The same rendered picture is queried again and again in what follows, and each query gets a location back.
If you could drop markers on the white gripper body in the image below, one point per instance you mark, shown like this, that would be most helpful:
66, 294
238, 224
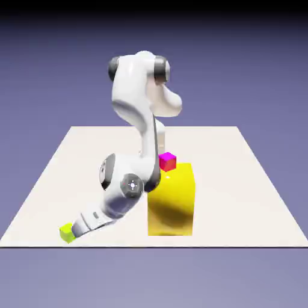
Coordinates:
82, 227

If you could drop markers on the small lime green cube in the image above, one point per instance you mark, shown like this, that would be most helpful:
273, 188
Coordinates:
66, 232

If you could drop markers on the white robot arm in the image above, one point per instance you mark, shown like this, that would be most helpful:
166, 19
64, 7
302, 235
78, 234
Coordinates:
130, 96

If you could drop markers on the small magenta cube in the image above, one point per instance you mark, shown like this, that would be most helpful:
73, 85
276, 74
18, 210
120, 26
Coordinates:
168, 161

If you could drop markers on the large yellow box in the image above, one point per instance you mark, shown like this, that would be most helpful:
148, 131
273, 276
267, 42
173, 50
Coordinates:
173, 202

